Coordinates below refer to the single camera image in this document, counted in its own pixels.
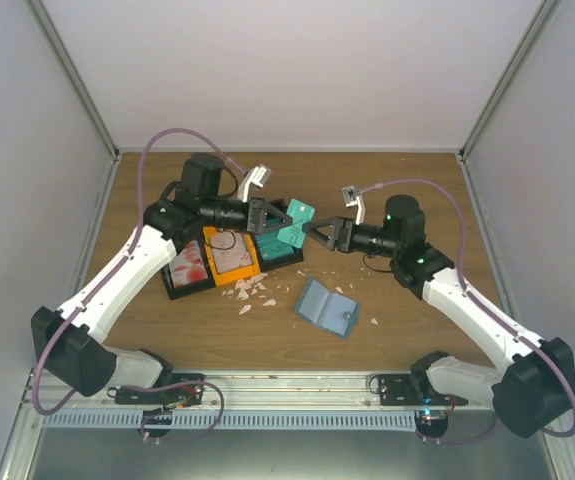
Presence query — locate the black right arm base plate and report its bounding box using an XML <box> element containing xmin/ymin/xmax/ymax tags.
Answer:
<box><xmin>366</xmin><ymin>373</ymin><xmax>469</xmax><ymax>408</ymax></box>

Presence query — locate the teal credit card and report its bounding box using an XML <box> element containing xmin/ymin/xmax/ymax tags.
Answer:
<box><xmin>277</xmin><ymin>199</ymin><xmax>316</xmax><ymax>249</ymax></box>

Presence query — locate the orange middle tray bin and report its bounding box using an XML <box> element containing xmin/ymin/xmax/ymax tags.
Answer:
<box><xmin>203</xmin><ymin>227</ymin><xmax>261</xmax><ymax>286</ymax></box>

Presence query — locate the grey slotted cable duct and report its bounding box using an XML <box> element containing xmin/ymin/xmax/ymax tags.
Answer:
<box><xmin>43</xmin><ymin>409</ymin><xmax>416</xmax><ymax>432</ymax></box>

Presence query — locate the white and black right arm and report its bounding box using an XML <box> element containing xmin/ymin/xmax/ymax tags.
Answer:
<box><xmin>303</xmin><ymin>195</ymin><xmax>575</xmax><ymax>438</ymax></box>

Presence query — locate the black three-compartment card tray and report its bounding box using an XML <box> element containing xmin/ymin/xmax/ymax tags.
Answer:
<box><xmin>159</xmin><ymin>198</ymin><xmax>306</xmax><ymax>302</ymax></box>

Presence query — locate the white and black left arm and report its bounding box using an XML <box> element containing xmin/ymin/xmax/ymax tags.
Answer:
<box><xmin>31</xmin><ymin>153</ymin><xmax>292</xmax><ymax>404</ymax></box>

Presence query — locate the aluminium front frame rail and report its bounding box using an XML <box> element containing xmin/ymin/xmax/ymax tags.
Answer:
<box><xmin>26</xmin><ymin>368</ymin><xmax>561</xmax><ymax>407</ymax></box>

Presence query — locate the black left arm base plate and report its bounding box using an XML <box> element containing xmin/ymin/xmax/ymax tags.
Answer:
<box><xmin>107</xmin><ymin>372</ymin><xmax>205</xmax><ymax>408</ymax></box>

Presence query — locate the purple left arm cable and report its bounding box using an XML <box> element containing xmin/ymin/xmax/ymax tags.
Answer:
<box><xmin>31</xmin><ymin>128</ymin><xmax>248</xmax><ymax>446</ymax></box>

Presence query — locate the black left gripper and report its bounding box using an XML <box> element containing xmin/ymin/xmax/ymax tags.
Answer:
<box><xmin>202</xmin><ymin>196</ymin><xmax>293</xmax><ymax>235</ymax></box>

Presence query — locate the white card stack in bin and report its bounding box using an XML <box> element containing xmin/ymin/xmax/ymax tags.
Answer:
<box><xmin>208</xmin><ymin>231</ymin><xmax>252</xmax><ymax>274</ymax></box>

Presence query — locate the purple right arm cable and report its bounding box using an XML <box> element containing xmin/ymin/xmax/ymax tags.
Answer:
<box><xmin>359</xmin><ymin>178</ymin><xmax>575</xmax><ymax>446</ymax></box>

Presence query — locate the blue leather card holder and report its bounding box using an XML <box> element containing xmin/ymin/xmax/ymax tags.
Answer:
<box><xmin>295</xmin><ymin>278</ymin><xmax>360</xmax><ymax>338</ymax></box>

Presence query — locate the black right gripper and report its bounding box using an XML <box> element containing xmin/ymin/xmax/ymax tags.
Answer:
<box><xmin>303</xmin><ymin>217</ymin><xmax>400</xmax><ymax>259</ymax></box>

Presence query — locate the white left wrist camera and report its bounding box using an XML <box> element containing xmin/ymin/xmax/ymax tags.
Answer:
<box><xmin>237</xmin><ymin>164</ymin><xmax>272</xmax><ymax>202</ymax></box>

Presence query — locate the red and white card stack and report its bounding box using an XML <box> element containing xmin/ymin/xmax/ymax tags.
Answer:
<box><xmin>169</xmin><ymin>240</ymin><xmax>209</xmax><ymax>288</ymax></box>

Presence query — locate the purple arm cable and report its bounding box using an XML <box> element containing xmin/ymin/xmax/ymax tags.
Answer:
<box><xmin>359</xmin><ymin>178</ymin><xmax>575</xmax><ymax>446</ymax></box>
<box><xmin>31</xmin><ymin>128</ymin><xmax>248</xmax><ymax>446</ymax></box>

